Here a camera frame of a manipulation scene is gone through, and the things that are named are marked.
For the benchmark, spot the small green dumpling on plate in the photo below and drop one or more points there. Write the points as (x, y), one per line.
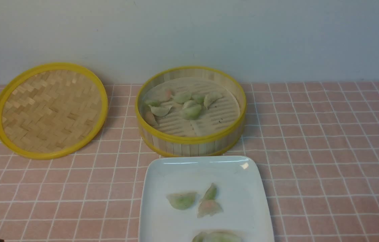
(211, 193)

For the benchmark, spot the white square plate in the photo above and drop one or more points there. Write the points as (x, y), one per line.
(240, 193)

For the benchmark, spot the green dumpling on plate left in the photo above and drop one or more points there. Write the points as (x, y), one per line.
(181, 201)

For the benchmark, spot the pink dumpling on plate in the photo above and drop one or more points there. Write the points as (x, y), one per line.
(208, 207)

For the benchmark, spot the green dumpling at plate bottom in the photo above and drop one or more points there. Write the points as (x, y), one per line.
(217, 236)

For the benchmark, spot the large green dumpling in steamer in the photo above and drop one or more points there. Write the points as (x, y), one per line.
(191, 113)

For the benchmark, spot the yellow-rimmed bamboo steamer basket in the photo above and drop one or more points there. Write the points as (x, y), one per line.
(215, 131)

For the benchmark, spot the small green dumpling in steamer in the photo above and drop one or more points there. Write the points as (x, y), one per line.
(199, 99)

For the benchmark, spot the green dumpling in steamer back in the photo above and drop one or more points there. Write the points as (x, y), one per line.
(181, 97)

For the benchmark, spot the white dumpling in steamer left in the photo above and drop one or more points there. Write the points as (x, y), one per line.
(160, 111)

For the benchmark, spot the pale dumpling in steamer right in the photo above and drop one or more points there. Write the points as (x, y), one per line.
(210, 98)

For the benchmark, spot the pink dumpling in steamer back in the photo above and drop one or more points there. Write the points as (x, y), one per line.
(165, 95)

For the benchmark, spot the green dumpling in steamer left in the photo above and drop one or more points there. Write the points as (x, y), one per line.
(152, 102)

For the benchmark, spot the pink dumpling at steamer edge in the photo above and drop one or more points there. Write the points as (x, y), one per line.
(150, 118)

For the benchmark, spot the yellow-rimmed bamboo steamer lid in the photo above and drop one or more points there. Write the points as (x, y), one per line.
(52, 110)

